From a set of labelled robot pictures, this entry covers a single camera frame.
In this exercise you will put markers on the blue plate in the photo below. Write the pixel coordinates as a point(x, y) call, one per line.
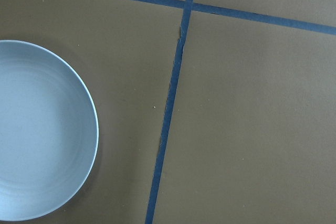
point(49, 131)

